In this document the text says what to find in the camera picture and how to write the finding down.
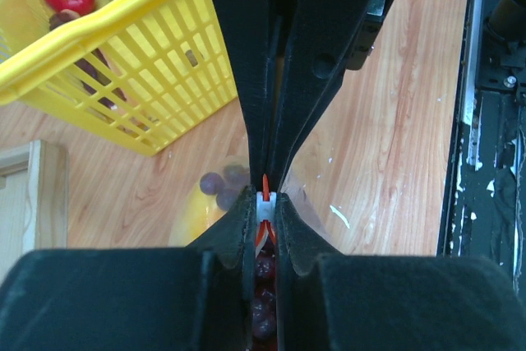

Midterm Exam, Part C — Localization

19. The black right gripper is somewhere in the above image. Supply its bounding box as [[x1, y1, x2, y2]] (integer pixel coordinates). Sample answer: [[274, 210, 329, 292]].
[[212, 0, 394, 192]]

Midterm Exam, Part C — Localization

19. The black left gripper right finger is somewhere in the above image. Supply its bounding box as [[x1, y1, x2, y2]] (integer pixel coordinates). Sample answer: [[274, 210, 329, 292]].
[[275, 194, 525, 350]]

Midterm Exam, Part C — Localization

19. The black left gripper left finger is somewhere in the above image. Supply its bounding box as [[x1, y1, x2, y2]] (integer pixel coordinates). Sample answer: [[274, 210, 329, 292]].
[[0, 184, 258, 351]]

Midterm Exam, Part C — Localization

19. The orange mango toy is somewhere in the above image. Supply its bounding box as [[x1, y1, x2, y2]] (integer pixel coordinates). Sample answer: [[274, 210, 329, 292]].
[[168, 187, 225, 247]]

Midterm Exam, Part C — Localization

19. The clear zip bag orange zipper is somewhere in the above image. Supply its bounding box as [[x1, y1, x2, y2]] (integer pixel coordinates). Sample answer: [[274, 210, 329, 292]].
[[168, 157, 335, 350]]

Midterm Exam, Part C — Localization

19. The white zipper slider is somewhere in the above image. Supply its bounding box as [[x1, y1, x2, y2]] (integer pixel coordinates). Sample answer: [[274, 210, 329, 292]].
[[256, 192, 277, 224]]

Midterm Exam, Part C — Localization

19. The dark purple grape bunch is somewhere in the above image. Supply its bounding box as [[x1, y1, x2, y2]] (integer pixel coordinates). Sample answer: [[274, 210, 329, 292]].
[[191, 168, 277, 350]]

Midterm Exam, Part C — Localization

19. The loose tan longan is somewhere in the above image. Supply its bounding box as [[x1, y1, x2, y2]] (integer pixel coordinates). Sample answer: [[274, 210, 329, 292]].
[[185, 49, 199, 67]]

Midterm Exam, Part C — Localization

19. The yellow plastic basket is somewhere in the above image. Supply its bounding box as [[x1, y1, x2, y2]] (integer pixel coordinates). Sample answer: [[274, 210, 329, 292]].
[[1, 0, 237, 155]]

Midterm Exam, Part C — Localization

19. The wooden clothes rack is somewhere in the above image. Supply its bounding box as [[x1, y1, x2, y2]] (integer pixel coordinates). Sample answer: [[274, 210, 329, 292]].
[[1, 140, 69, 279]]

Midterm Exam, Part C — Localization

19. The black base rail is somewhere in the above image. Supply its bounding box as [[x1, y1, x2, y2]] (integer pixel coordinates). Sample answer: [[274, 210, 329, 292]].
[[437, 0, 525, 293]]

